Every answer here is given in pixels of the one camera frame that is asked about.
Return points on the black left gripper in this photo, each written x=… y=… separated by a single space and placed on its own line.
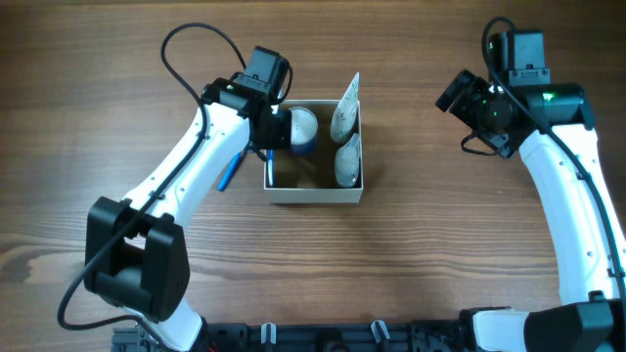
x=282 y=136

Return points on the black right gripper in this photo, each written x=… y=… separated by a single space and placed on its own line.
x=473 y=88

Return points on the blue white Colgate toothbrush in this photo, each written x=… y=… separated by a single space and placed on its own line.
x=270 y=168

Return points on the cotton swab tub blue label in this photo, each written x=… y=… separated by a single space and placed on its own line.
x=304 y=128

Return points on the blue disposable razor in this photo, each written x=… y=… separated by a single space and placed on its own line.
x=231 y=170

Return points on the white patterned cream tube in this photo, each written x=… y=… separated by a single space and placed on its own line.
x=345 y=112

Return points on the clear small bottle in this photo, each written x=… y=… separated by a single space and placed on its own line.
x=347 y=162

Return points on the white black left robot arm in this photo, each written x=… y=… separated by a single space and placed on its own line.
x=135 y=256

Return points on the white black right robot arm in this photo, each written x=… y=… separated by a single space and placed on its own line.
x=559 y=147

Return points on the white square open box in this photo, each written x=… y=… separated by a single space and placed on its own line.
x=310 y=178

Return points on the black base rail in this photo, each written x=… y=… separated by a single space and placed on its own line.
x=419 y=336

